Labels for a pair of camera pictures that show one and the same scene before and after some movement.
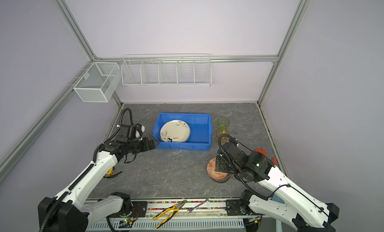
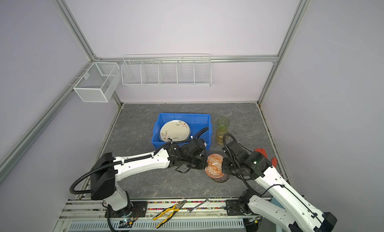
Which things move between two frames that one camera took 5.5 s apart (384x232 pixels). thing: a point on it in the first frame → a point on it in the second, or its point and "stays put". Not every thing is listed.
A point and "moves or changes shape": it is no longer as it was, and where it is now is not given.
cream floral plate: x=175 y=131 stays put
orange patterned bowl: x=217 y=176 moves or changes shape
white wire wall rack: x=166 y=69 stays put
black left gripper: x=146 y=146 → x=201 y=166
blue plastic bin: x=201 y=131 stays put
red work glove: x=262 y=151 stays put
